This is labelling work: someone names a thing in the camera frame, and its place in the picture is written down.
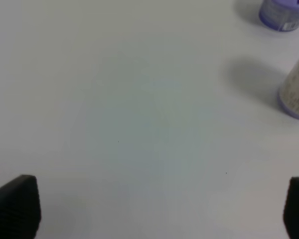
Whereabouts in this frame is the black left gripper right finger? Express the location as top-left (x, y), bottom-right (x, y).
top-left (283, 177), bottom-right (299, 239)

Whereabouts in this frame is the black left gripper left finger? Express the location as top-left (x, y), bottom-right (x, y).
top-left (0, 175), bottom-right (41, 239)

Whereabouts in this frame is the beige can purple base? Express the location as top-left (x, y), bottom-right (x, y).
top-left (278, 60), bottom-right (299, 120)

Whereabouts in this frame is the purple lidded round container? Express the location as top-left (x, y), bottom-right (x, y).
top-left (259, 0), bottom-right (299, 32)

